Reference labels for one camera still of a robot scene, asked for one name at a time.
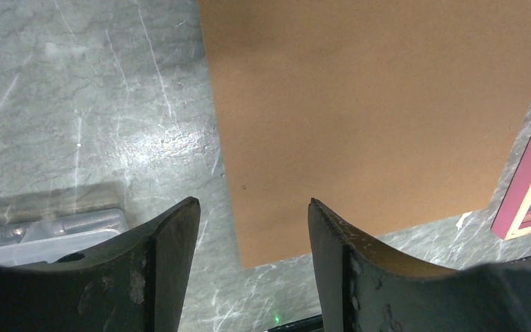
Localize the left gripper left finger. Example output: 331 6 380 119
0 197 201 331

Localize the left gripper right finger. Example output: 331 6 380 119
308 199 531 331

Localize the brown backing board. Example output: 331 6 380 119
198 1 531 268

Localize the clear plastic screw box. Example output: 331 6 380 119
0 208 129 266

